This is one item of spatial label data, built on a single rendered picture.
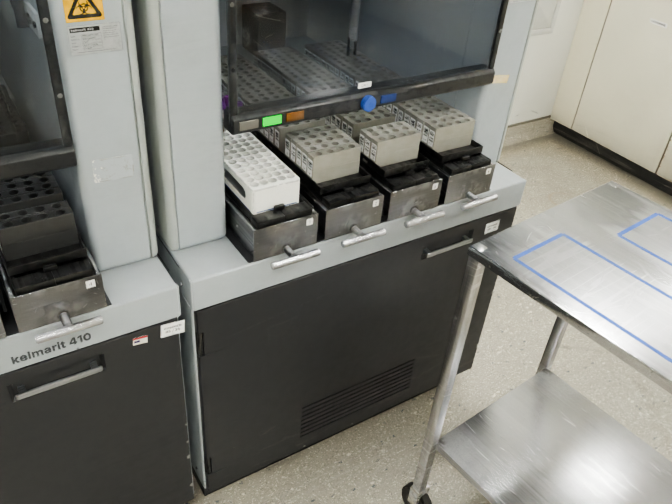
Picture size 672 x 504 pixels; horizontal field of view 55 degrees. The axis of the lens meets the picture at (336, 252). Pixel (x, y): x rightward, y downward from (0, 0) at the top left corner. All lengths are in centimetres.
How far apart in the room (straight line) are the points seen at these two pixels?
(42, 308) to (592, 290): 88
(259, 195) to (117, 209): 24
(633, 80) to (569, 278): 232
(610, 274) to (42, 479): 108
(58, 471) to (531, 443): 100
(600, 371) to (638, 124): 149
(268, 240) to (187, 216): 15
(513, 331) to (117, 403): 142
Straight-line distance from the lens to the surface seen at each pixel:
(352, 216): 127
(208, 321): 124
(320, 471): 179
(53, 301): 110
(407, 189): 133
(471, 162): 145
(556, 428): 165
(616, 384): 226
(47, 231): 112
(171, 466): 150
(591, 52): 353
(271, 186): 118
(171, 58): 107
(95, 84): 104
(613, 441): 169
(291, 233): 121
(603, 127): 352
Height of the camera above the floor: 147
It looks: 36 degrees down
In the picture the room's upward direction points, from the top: 5 degrees clockwise
